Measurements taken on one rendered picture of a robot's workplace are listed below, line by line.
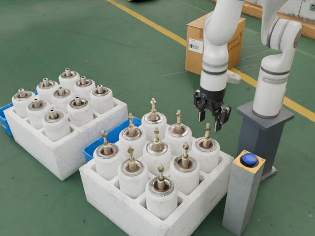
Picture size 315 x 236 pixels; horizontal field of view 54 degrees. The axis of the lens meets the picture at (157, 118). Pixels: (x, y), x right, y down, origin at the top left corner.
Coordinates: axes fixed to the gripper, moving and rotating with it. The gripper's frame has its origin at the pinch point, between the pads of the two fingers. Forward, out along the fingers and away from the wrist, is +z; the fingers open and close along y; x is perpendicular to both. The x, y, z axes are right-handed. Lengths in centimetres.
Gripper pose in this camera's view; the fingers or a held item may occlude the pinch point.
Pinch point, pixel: (209, 122)
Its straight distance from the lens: 99.3
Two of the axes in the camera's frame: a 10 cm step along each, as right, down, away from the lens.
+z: 0.3, 7.9, 6.1
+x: 7.9, -3.9, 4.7
